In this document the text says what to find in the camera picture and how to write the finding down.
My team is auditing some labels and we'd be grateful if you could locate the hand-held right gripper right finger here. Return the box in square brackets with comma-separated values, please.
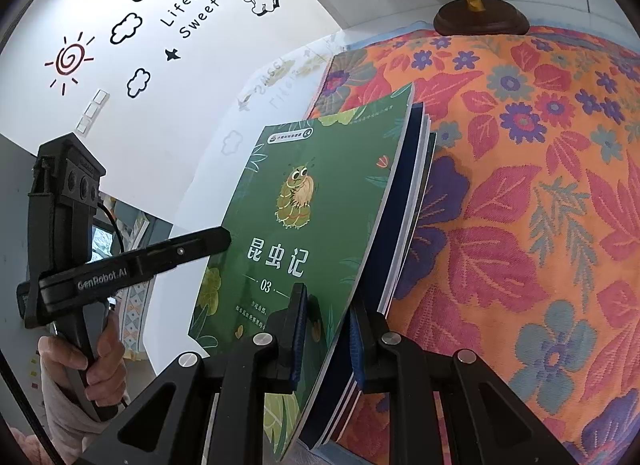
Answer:
[347, 301, 582, 465]

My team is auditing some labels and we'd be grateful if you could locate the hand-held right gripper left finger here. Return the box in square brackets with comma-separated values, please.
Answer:
[75, 282, 311, 465]

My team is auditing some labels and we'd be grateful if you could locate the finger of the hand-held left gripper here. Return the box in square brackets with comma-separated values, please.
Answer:
[134, 225, 234, 277]

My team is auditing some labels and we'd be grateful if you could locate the green caterpillar book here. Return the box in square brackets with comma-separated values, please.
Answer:
[187, 82, 416, 463]

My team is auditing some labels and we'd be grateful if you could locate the navy blue book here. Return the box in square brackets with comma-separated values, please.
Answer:
[300, 102, 426, 448]

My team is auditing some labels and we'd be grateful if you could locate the stack of thin picture books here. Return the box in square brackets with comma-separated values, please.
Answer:
[320, 112, 438, 446]

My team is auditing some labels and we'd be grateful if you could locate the person's left forearm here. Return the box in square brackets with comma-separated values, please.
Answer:
[40, 360, 128, 461]

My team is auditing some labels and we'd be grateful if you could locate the person's left hand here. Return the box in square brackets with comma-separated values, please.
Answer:
[38, 311, 130, 401]

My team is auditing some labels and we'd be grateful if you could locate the floral orange mat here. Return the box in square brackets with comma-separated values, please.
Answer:
[305, 25, 640, 465]

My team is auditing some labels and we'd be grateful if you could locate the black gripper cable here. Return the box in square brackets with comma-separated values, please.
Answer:
[97, 199, 126, 266]

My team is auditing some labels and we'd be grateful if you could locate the white wall switch row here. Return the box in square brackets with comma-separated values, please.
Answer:
[76, 88, 109, 134]

